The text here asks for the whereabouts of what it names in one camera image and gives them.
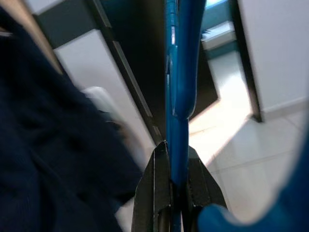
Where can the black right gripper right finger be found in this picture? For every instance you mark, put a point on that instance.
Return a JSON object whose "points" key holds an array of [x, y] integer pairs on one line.
{"points": [[198, 188]]}

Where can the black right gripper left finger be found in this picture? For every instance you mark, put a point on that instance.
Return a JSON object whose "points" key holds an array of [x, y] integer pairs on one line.
{"points": [[154, 193]]}

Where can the blue plastic hanger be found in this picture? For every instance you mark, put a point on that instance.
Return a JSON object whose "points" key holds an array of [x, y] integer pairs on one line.
{"points": [[178, 149]]}

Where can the navy printed t-shirt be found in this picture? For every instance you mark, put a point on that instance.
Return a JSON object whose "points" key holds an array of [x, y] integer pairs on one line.
{"points": [[48, 145]]}

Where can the black door frame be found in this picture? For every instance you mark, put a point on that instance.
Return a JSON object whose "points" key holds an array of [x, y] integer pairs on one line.
{"points": [[248, 72]]}

